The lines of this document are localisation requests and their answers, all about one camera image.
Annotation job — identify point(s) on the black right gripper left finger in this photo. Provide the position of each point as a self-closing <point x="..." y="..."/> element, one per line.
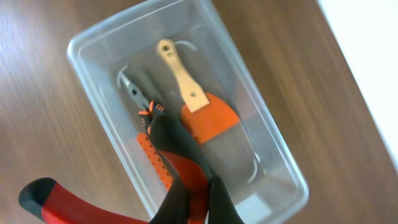
<point x="174" y="208"/>

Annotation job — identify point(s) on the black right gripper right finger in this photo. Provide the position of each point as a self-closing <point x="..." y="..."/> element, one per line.
<point x="221" y="207"/>

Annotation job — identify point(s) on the orange scraper wooden handle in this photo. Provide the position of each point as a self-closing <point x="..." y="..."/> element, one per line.
<point x="204" y="115"/>

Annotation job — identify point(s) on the orange black needle-nose pliers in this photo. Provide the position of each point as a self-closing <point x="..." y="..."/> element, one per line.
<point x="136" y="93"/>

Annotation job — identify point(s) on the red handled wire cutters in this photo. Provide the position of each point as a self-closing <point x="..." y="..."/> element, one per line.
<point x="46" y="199"/>

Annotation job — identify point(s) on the clear plastic container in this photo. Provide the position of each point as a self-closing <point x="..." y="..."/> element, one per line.
<point x="252" y="158"/>

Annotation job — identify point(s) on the red screwdriver bit holder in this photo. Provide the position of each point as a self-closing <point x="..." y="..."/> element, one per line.
<point x="155" y="159"/>

